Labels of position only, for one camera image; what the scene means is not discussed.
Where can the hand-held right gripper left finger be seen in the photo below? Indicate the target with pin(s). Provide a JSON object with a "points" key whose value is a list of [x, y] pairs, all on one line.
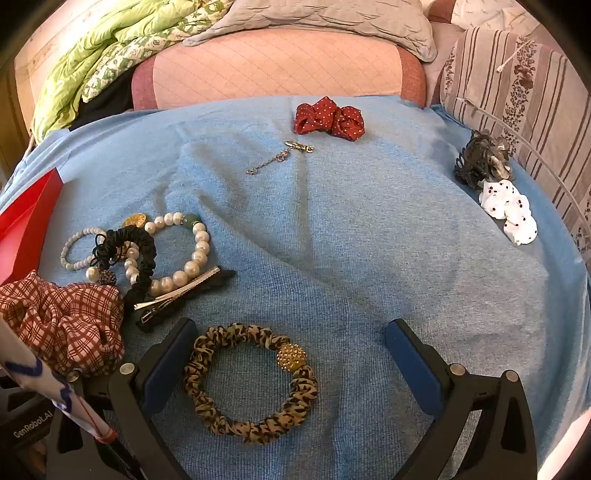
{"points": [[164, 369]]}

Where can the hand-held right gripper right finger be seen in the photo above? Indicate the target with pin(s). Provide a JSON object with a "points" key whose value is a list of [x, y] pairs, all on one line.
{"points": [[415, 364]]}

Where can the black silver hair clip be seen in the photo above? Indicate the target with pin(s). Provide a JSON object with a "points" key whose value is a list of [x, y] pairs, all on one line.
{"points": [[184, 293]]}

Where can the thin black scrunchie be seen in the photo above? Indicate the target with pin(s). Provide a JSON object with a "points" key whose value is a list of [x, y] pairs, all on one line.
{"points": [[141, 258]]}

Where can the red plaid scrunchie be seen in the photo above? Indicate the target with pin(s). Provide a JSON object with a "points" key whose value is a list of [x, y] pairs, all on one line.
{"points": [[60, 318]]}

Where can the red box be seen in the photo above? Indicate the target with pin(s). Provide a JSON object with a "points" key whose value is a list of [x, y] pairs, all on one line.
{"points": [[27, 230]]}

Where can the white stick with blue marks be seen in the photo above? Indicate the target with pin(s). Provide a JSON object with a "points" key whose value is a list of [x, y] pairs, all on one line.
{"points": [[41, 369]]}

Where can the dark rhinestone bead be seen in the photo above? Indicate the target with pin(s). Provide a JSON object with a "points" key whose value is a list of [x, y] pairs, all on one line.
{"points": [[102, 276]]}

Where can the blue towel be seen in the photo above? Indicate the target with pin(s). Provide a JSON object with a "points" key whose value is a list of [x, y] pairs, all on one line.
{"points": [[346, 240]]}

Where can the white polka dot bow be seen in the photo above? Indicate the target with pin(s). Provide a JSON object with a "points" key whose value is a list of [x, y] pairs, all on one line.
{"points": [[512, 217]]}

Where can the dark claw hair clip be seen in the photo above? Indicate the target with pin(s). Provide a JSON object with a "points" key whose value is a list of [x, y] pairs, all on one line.
{"points": [[475, 159]]}

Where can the red polka dot bow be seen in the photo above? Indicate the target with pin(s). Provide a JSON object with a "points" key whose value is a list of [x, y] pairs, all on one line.
{"points": [[323, 117]]}

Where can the striped floral cushion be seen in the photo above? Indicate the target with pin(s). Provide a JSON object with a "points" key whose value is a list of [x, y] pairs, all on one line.
{"points": [[521, 101]]}

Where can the pink quilted cushion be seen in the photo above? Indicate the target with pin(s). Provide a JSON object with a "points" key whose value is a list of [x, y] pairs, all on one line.
{"points": [[277, 69]]}

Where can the green quilt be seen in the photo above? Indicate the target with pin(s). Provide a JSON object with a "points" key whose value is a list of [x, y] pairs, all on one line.
{"points": [[111, 41]]}

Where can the grey pillow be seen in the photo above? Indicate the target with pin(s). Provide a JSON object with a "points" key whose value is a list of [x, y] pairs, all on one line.
{"points": [[323, 18]]}

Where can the white printed cloth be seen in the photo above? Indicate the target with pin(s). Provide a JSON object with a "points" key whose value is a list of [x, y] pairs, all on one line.
{"points": [[489, 14]]}

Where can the wooden frame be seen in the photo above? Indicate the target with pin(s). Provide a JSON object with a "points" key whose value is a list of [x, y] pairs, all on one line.
{"points": [[11, 138]]}

